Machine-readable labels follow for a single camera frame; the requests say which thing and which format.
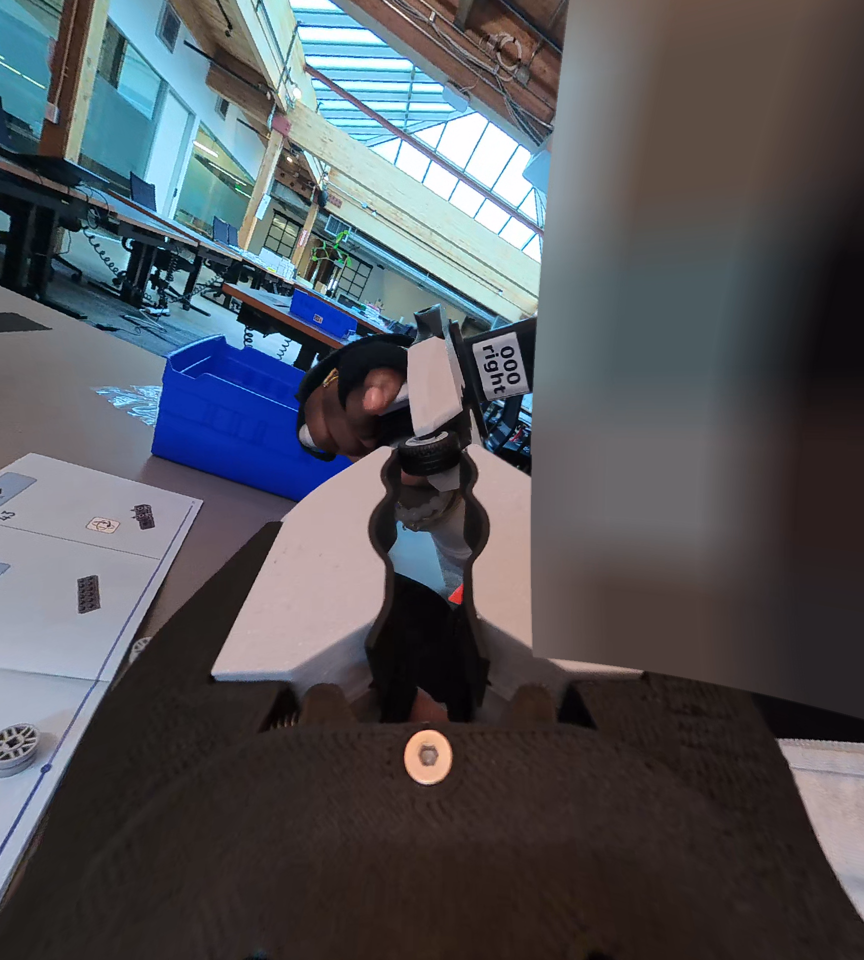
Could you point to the green potted plant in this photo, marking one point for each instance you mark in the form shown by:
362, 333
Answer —
331, 251

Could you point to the blue plastic object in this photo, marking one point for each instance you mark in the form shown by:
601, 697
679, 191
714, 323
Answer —
237, 420

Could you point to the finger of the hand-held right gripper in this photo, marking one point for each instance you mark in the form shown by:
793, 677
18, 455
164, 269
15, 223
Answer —
473, 424
436, 390

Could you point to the flat clear plastic bag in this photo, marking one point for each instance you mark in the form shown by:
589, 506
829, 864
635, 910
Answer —
128, 405

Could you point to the person's right forearm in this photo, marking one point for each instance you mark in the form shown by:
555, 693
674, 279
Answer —
456, 547

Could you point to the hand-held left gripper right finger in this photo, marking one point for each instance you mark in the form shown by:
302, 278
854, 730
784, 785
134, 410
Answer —
511, 555

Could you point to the blue plastic bin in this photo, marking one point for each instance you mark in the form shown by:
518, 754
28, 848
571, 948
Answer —
321, 311

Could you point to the person's left hand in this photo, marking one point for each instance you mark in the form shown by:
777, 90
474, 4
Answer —
428, 706

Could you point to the open instruction booklet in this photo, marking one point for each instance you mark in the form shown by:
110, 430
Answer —
42, 585

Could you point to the red flat object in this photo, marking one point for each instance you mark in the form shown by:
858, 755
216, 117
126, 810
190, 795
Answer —
456, 595

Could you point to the black lego tyre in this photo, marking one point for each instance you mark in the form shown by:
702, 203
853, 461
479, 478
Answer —
432, 461

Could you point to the long office desk row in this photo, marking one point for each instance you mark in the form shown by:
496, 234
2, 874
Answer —
139, 225

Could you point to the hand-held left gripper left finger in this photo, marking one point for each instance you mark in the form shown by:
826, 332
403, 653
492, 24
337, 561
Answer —
304, 592

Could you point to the grey lego wheel hub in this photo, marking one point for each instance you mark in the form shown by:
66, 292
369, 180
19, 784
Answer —
138, 649
426, 439
12, 748

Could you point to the person's right hand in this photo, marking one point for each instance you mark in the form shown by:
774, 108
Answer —
342, 427

